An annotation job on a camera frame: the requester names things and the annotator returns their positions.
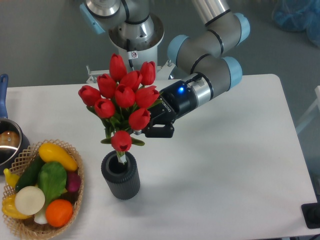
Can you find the black dark-blue gripper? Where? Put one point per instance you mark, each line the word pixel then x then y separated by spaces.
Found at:
pixel 177 100

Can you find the red tulip bouquet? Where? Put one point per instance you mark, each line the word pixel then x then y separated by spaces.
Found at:
pixel 122 101

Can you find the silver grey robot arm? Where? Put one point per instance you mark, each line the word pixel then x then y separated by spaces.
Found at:
pixel 136 33

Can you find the dark grey ribbed vase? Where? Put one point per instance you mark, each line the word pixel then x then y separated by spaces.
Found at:
pixel 122 178

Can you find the purple red onion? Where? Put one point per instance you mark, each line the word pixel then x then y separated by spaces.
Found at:
pixel 73 182

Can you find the yellow squash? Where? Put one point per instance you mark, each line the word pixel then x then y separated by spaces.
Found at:
pixel 50 152

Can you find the green lettuce leaf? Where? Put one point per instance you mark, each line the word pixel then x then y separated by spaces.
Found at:
pixel 52 180

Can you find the woven wicker basket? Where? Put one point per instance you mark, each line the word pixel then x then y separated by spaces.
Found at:
pixel 27 229

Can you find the orange fruit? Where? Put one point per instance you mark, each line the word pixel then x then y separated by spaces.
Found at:
pixel 59 212

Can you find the green cucumber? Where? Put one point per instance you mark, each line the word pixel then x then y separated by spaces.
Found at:
pixel 30 174

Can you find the white round radish slice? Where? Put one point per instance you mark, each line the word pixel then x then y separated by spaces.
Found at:
pixel 29 200

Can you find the black device at table edge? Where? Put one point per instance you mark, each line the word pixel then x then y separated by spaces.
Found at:
pixel 311 214

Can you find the blue plastic bag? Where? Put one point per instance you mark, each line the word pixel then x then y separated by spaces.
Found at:
pixel 299 16

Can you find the yellow bell pepper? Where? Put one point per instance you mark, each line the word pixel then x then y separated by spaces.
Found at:
pixel 9 208

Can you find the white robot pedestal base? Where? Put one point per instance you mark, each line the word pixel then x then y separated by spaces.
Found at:
pixel 140 67

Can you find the dark saucepan blue handle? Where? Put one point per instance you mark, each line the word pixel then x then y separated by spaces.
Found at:
pixel 12 139

